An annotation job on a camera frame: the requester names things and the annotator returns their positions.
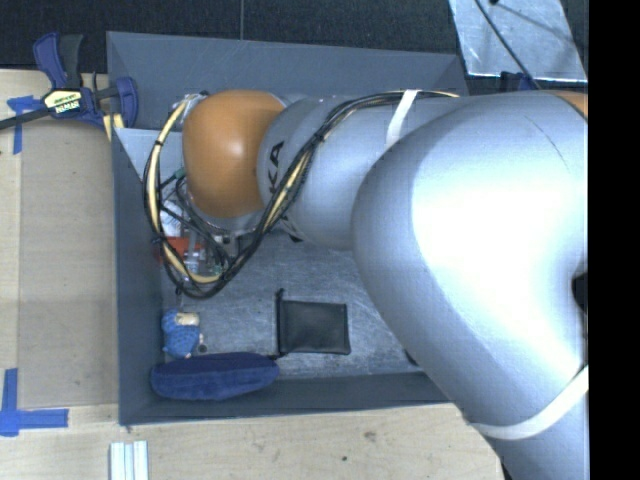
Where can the black flat pouch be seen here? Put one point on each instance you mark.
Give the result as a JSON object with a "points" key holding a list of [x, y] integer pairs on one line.
{"points": [[315, 328]]}

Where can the grey metal bin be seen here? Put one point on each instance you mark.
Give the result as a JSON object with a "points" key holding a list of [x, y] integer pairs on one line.
{"points": [[240, 63]]}

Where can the red-orange object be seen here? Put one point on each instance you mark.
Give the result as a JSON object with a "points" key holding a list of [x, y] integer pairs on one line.
{"points": [[172, 247]]}

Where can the brown cardboard board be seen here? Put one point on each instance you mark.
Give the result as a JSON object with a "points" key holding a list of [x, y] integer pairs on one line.
{"points": [[65, 268]]}

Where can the blue toy figure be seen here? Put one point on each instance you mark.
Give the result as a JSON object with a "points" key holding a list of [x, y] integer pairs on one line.
{"points": [[180, 335]]}

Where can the dark blue fabric pouch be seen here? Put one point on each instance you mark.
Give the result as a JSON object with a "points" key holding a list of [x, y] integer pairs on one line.
{"points": [[210, 375]]}

